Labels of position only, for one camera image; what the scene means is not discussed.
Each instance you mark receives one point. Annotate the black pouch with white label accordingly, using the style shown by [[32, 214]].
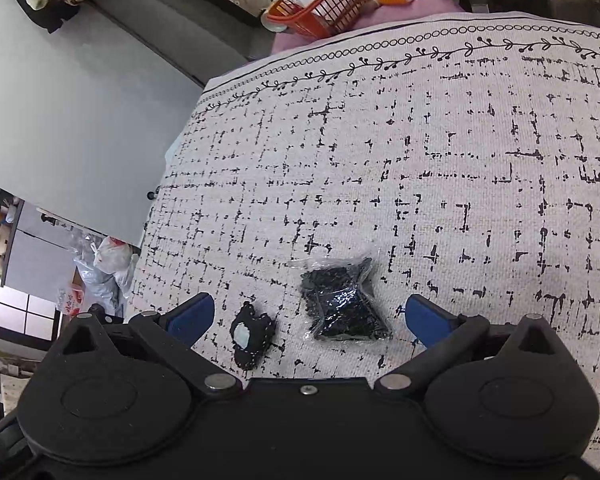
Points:
[[261, 332]]

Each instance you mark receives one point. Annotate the white black-patterned blanket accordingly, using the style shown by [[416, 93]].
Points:
[[430, 160]]

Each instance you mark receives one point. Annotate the pink bedsheet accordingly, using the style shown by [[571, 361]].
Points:
[[410, 10]]

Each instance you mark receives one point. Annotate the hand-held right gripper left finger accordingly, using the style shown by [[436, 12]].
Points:
[[195, 317]]

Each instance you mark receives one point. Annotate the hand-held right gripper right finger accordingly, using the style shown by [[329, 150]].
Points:
[[427, 320]]

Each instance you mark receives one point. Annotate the grey plastic bag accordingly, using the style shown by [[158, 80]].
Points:
[[92, 282]]

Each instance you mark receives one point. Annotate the clear bag of black beads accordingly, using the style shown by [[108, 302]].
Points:
[[345, 305]]

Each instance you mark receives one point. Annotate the white plastic bag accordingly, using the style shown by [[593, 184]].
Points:
[[111, 255]]

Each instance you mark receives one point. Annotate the grey kitchen cabinet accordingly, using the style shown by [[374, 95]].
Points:
[[35, 260]]

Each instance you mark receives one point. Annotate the red and white packet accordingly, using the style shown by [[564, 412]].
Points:
[[70, 300]]

